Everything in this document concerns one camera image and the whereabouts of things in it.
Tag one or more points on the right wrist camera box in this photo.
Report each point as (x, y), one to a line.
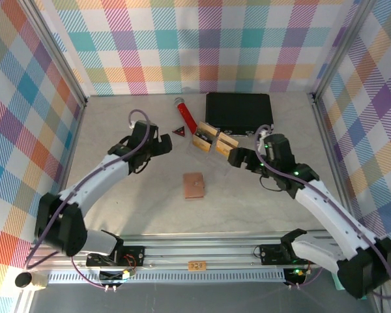
(265, 133)

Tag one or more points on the wooden code tag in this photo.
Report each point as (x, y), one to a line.
(196, 265)

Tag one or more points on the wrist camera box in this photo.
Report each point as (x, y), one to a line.
(265, 133)
(132, 124)

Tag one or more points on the black briefcase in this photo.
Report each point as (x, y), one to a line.
(239, 111)

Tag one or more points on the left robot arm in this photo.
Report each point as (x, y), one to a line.
(62, 225)

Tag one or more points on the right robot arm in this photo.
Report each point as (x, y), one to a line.
(365, 267)

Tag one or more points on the red microphone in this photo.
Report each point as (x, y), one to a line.
(187, 117)

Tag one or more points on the small controller board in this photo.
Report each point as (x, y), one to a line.
(296, 275)
(114, 275)

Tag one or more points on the black beige cylinder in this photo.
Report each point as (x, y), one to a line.
(27, 280)

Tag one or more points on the gold credit card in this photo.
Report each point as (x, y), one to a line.
(223, 148)
(209, 128)
(229, 139)
(201, 144)

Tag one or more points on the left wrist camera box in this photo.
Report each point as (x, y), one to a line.
(132, 124)

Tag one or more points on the aluminium side rail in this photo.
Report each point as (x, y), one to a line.
(77, 130)
(324, 137)

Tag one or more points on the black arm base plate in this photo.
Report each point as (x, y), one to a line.
(133, 257)
(270, 254)

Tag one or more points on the aluminium corner post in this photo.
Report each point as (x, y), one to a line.
(340, 49)
(53, 49)

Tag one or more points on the black credit card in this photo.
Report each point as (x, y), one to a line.
(204, 135)

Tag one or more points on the red black triangle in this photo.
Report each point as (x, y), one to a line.
(179, 131)

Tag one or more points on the aluminium front rail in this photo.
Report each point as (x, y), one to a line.
(198, 251)

